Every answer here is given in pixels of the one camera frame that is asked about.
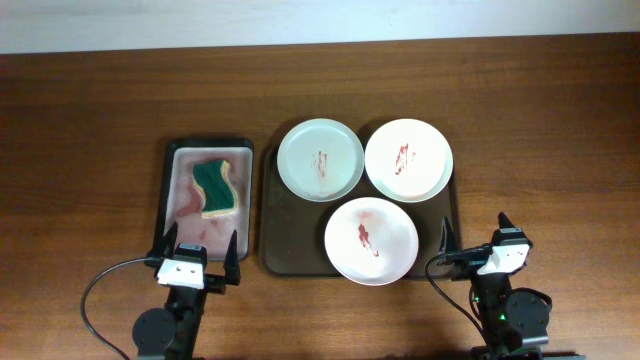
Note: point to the white plate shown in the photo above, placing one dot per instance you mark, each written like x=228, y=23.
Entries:
x=320, y=160
x=371, y=241
x=408, y=160

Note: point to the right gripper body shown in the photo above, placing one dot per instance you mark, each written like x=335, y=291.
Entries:
x=467, y=263

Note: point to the white plate front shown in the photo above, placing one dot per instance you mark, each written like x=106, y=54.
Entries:
x=371, y=241

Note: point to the small black sponge tray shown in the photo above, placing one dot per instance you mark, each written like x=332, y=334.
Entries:
x=181, y=203

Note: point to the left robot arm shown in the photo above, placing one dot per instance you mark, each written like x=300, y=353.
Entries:
x=170, y=332

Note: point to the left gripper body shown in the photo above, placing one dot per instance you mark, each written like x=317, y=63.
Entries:
x=213, y=283

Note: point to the green and yellow sponge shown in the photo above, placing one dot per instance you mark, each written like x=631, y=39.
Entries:
x=211, y=180

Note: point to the large brown serving tray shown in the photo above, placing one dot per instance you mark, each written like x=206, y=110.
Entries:
x=291, y=236

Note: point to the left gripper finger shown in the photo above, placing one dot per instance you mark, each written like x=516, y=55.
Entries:
x=164, y=241
x=231, y=263

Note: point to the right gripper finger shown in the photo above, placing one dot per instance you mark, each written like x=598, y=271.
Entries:
x=504, y=222
x=448, y=242

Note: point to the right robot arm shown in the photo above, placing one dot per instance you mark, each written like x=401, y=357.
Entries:
x=512, y=321

